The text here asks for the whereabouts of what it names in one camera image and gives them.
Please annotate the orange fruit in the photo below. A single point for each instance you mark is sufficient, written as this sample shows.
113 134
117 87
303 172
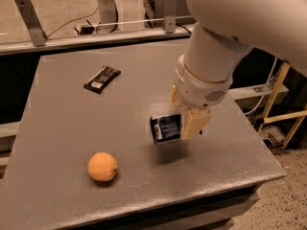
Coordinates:
102 166

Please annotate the metal rail bracket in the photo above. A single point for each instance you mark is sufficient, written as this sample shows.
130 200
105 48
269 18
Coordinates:
170 7
28 14

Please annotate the metal guard rail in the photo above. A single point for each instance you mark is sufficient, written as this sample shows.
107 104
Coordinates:
94 41

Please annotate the black rxbar wrapper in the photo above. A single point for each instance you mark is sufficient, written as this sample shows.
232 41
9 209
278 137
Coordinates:
102 79

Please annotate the white pedestal post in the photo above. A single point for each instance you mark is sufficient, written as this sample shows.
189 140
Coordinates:
108 16

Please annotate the middle metal rail bracket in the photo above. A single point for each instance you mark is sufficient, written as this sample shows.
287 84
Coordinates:
170 7

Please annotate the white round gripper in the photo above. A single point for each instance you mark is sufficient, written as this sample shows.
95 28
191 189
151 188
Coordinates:
199 91

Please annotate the left metal rail bracket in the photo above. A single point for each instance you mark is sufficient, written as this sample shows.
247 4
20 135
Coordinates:
28 14

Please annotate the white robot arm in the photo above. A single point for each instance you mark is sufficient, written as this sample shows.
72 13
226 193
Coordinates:
224 33

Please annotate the blue rxbar blueberry wrapper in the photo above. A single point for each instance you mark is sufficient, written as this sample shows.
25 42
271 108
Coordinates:
165 128

